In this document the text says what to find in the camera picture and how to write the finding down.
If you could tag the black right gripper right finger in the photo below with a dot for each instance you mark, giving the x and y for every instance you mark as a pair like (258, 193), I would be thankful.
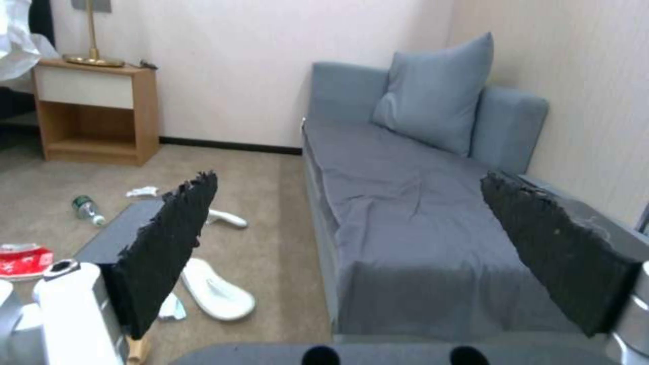
(547, 243)

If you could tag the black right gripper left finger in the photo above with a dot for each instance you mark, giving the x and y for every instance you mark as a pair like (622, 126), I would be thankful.
(162, 243)

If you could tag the crumpled white paper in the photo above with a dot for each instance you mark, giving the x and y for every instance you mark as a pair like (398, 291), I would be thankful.
(143, 191)

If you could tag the small blue-white paper scrap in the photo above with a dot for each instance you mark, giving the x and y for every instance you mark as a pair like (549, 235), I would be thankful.
(172, 310)

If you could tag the white slipper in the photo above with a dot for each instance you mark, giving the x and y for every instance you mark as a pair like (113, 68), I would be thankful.
(230, 219)
(218, 294)

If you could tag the green-capped plastic bottle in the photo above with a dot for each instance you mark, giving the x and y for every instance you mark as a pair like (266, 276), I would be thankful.
(86, 209)

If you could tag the black baseboard strip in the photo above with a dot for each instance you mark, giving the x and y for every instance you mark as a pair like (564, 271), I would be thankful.
(228, 144)

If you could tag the blue-grey fabric sofa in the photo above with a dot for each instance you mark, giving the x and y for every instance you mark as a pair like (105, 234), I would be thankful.
(512, 125)

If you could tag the crushed red white package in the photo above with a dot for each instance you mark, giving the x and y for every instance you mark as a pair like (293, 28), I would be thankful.
(23, 262)

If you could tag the wooden nightstand with white drawer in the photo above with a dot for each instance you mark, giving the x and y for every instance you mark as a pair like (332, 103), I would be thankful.
(96, 114)

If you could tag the grey sofa cover sheet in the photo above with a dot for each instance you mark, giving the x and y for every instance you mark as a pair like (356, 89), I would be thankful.
(405, 213)

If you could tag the small dark object on nightstand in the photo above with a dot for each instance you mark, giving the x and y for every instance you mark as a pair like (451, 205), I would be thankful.
(147, 64)

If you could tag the blue square pillow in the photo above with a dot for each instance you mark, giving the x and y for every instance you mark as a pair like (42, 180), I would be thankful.
(431, 95)

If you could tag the brass table lamp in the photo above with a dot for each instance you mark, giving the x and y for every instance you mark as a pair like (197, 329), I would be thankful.
(93, 57)

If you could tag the white bedding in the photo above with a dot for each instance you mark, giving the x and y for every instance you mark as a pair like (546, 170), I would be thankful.
(17, 49)

